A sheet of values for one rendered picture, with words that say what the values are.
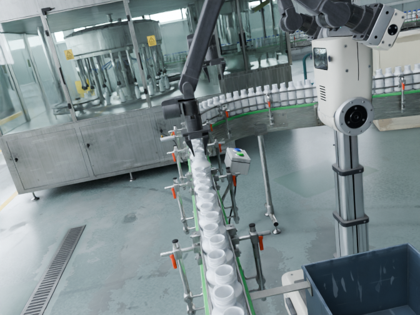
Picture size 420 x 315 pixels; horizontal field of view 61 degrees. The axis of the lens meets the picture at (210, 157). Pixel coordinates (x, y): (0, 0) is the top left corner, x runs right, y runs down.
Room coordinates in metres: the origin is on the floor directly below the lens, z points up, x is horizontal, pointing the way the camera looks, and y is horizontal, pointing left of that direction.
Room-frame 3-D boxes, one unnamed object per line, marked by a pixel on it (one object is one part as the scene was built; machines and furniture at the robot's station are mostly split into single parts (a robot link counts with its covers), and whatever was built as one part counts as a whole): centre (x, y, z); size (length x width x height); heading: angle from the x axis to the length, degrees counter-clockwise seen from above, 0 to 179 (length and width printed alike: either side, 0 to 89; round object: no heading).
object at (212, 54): (1.67, -0.09, 1.51); 0.10 x 0.07 x 0.07; 92
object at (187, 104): (1.23, 0.04, 1.37); 0.07 x 0.06 x 0.07; 92
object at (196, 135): (1.23, 0.03, 1.24); 0.07 x 0.07 x 0.09; 2
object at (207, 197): (0.93, 0.03, 1.08); 0.06 x 0.06 x 0.17
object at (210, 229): (0.76, 0.03, 1.08); 0.06 x 0.06 x 0.17
